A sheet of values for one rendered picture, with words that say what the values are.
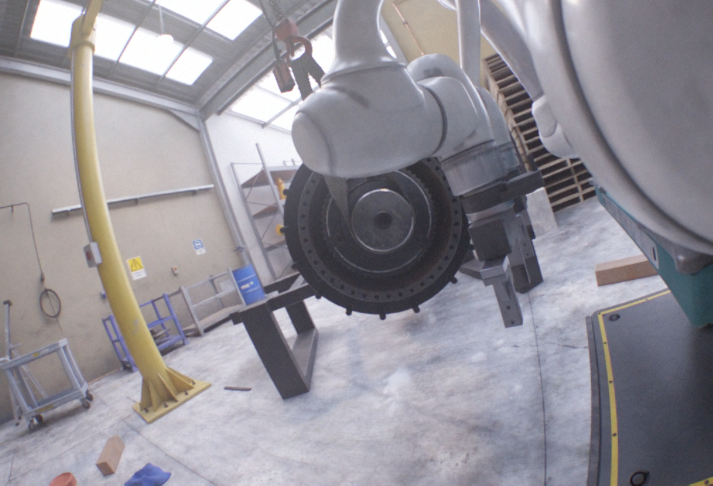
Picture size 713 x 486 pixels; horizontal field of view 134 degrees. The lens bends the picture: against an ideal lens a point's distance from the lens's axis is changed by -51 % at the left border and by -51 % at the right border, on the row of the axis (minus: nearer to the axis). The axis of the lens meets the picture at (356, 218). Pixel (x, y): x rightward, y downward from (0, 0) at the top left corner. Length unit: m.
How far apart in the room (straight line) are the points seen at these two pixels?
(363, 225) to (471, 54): 0.53
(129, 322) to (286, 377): 1.55
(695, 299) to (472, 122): 0.33
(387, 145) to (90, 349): 6.19
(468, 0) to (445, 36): 4.97
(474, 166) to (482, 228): 0.08
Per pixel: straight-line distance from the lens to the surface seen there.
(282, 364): 1.92
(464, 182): 0.42
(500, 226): 0.40
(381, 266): 0.84
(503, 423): 1.22
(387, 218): 0.66
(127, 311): 2.91
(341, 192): 0.71
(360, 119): 0.29
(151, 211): 7.21
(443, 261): 0.77
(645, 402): 0.75
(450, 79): 0.43
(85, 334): 6.29
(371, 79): 0.31
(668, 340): 0.90
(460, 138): 0.40
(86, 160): 3.25
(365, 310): 0.83
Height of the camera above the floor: 0.87
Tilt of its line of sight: level
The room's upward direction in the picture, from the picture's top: 22 degrees counter-clockwise
